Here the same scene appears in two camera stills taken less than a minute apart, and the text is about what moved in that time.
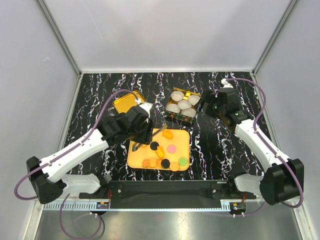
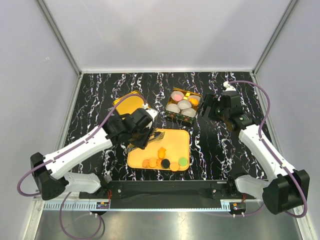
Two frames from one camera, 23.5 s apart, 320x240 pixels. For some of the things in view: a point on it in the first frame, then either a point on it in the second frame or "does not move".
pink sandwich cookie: [171, 148] to [177, 97]
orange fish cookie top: [167, 134] to [193, 100]
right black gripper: [209, 97] does not move
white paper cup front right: [189, 112] does not move
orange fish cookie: [160, 152] does not move
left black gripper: [147, 137] does not move
